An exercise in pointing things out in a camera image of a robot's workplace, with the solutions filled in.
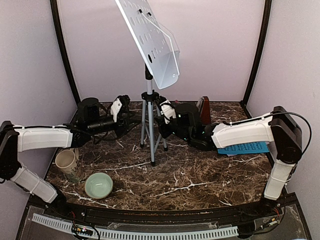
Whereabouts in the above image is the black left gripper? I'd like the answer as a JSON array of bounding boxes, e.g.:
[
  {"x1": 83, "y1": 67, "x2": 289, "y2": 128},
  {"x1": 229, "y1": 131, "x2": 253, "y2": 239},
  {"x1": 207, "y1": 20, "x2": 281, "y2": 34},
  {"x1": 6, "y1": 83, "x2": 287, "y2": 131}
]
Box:
[{"x1": 87, "y1": 109, "x2": 141, "y2": 137}]

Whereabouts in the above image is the grey perforated music stand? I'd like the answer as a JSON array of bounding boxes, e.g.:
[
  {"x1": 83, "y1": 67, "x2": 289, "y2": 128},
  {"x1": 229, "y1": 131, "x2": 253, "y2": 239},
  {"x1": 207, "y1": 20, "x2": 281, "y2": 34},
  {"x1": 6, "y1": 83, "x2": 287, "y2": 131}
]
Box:
[{"x1": 116, "y1": 0, "x2": 180, "y2": 166}]

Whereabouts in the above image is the blue sheet music page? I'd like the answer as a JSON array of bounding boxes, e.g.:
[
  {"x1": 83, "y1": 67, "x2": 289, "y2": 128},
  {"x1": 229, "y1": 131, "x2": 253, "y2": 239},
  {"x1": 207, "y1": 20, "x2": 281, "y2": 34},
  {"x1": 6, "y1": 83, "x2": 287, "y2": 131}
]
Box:
[{"x1": 217, "y1": 141, "x2": 269, "y2": 155}]

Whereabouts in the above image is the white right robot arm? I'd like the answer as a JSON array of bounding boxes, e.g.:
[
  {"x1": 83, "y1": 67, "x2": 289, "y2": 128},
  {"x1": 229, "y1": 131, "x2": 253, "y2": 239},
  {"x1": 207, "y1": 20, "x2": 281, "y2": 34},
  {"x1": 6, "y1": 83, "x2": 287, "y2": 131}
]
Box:
[{"x1": 156, "y1": 100, "x2": 303, "y2": 217}]

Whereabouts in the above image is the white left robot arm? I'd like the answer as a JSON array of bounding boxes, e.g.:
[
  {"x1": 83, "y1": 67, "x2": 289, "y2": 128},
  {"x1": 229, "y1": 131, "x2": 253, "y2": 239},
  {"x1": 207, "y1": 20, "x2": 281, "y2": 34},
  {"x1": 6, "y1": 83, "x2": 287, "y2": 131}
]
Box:
[{"x1": 0, "y1": 120, "x2": 108, "y2": 218}]

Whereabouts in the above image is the red-brown wooden metronome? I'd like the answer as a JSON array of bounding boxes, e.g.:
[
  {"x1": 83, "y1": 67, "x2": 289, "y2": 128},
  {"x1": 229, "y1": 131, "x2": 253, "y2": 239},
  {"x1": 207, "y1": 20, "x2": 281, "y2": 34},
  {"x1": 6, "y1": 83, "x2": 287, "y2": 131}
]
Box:
[{"x1": 196, "y1": 96, "x2": 212, "y2": 125}]

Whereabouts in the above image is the cream ceramic mug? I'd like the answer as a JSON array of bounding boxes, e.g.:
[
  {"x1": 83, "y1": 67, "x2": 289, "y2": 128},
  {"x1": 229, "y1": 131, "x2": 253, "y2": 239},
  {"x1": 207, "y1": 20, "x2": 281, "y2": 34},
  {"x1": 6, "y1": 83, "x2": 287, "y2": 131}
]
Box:
[{"x1": 55, "y1": 148, "x2": 84, "y2": 183}]

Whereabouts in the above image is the light green ceramic bowl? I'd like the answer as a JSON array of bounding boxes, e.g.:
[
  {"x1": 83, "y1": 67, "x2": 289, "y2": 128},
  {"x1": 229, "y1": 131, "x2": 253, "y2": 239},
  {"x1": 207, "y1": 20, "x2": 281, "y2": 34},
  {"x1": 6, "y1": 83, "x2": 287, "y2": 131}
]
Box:
[{"x1": 84, "y1": 172, "x2": 114, "y2": 199}]

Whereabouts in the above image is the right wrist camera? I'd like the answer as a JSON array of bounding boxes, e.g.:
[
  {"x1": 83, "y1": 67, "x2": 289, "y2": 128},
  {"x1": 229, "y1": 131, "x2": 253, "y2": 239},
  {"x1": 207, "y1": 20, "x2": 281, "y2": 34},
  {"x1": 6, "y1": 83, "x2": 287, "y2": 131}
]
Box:
[{"x1": 157, "y1": 96, "x2": 177, "y2": 124}]

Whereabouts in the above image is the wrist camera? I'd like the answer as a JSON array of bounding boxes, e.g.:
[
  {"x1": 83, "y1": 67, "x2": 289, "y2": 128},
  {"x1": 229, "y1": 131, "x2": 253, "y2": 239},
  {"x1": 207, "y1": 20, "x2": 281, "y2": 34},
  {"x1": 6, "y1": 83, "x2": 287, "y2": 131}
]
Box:
[
  {"x1": 157, "y1": 96, "x2": 177, "y2": 124},
  {"x1": 109, "y1": 95, "x2": 130, "y2": 123}
]

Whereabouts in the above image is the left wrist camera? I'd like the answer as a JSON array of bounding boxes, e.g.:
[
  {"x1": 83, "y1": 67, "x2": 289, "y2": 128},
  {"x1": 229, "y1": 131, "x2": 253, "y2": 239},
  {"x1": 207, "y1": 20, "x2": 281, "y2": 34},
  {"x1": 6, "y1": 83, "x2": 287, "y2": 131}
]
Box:
[{"x1": 109, "y1": 95, "x2": 130, "y2": 123}]

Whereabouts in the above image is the white slotted cable duct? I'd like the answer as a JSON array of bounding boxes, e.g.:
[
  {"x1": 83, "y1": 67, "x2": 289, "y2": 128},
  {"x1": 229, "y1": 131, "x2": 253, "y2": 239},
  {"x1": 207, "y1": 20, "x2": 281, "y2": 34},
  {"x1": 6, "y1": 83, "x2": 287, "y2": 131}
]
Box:
[{"x1": 31, "y1": 213, "x2": 239, "y2": 240}]

